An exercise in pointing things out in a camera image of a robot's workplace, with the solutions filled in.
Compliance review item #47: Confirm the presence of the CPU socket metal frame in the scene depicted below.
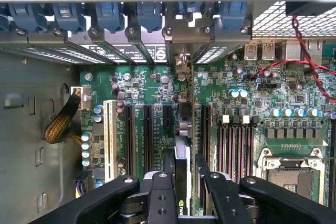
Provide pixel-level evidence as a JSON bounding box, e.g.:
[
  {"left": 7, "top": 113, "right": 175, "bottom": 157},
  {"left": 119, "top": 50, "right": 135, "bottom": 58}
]
[{"left": 256, "top": 147, "right": 329, "bottom": 207}]

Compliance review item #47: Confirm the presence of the purple yellow wire bundle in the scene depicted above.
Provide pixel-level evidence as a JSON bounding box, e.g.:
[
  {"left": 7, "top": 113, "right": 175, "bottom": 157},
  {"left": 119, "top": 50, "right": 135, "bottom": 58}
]
[{"left": 74, "top": 171, "right": 94, "bottom": 201}]

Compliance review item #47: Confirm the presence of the black case fan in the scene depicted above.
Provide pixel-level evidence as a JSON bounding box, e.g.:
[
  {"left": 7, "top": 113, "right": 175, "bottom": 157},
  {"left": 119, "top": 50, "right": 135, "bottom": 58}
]
[{"left": 285, "top": 1, "right": 324, "bottom": 16}]

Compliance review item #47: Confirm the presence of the yellow black braided cable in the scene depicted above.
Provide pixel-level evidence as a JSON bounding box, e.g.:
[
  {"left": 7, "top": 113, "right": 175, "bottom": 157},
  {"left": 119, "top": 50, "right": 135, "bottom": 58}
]
[{"left": 44, "top": 94, "right": 82, "bottom": 145}]

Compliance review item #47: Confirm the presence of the RAM slot white latch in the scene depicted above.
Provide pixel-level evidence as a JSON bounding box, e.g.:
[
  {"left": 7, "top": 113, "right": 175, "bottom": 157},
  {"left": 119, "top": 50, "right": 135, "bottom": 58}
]
[
  {"left": 221, "top": 115, "right": 232, "bottom": 178},
  {"left": 241, "top": 115, "right": 250, "bottom": 180}
]

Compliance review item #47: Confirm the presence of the short black expansion slot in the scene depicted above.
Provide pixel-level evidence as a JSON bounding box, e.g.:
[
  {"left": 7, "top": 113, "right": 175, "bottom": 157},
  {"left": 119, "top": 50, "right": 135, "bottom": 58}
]
[{"left": 164, "top": 105, "right": 174, "bottom": 130}]

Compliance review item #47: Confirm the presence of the vented metal slot cover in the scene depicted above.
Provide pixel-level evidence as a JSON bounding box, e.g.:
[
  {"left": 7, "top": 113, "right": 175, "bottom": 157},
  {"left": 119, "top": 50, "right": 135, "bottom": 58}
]
[{"left": 194, "top": 43, "right": 229, "bottom": 65}]

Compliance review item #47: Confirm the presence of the white power connector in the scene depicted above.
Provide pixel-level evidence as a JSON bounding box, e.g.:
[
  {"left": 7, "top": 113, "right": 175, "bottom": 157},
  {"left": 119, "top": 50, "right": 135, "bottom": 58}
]
[{"left": 70, "top": 85, "right": 93, "bottom": 111}]

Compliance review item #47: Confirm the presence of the metal network port block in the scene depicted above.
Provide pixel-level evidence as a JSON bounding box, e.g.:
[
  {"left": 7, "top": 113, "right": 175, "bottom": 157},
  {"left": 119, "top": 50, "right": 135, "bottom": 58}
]
[{"left": 285, "top": 40, "right": 303, "bottom": 61}]

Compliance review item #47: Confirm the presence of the grey metal PC case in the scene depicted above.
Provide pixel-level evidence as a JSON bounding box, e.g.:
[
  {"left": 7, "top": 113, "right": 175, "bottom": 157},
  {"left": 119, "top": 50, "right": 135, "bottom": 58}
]
[{"left": 0, "top": 0, "right": 336, "bottom": 224}]

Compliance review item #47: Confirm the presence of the green motherboard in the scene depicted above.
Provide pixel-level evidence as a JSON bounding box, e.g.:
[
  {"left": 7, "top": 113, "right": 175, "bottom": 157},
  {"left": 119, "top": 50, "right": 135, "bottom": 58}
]
[{"left": 78, "top": 41, "right": 336, "bottom": 209}]

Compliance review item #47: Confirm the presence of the red black twisted wire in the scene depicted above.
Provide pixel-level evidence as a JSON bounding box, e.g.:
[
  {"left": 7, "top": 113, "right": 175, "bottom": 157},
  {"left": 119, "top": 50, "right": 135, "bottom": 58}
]
[{"left": 250, "top": 15, "right": 336, "bottom": 104}]

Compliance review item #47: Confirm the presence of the long black expansion slot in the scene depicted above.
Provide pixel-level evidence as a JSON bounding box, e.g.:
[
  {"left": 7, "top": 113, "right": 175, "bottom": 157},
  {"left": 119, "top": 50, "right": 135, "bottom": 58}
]
[
  {"left": 143, "top": 104, "right": 154, "bottom": 174},
  {"left": 124, "top": 104, "right": 136, "bottom": 176},
  {"left": 201, "top": 104, "right": 212, "bottom": 180}
]

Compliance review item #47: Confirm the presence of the metal USB port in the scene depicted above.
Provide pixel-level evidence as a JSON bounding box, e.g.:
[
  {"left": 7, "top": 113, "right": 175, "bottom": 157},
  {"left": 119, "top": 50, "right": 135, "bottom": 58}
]
[
  {"left": 261, "top": 40, "right": 276, "bottom": 61},
  {"left": 244, "top": 40, "right": 258, "bottom": 61}
]

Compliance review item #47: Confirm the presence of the blue slot retention clip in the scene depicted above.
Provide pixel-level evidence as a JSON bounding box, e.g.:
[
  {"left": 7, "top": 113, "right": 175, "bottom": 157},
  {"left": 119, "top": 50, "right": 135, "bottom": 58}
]
[
  {"left": 94, "top": 2, "right": 125, "bottom": 34},
  {"left": 9, "top": 3, "right": 48, "bottom": 34},
  {"left": 136, "top": 1, "right": 164, "bottom": 33},
  {"left": 0, "top": 11, "right": 10, "bottom": 32},
  {"left": 178, "top": 1, "right": 205, "bottom": 14},
  {"left": 52, "top": 3, "right": 87, "bottom": 34},
  {"left": 219, "top": 1, "right": 249, "bottom": 32}
]

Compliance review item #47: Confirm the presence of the white PCI expansion slot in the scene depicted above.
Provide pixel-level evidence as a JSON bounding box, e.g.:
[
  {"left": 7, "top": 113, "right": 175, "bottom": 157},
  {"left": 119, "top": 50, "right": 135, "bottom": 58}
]
[{"left": 103, "top": 100, "right": 118, "bottom": 183}]

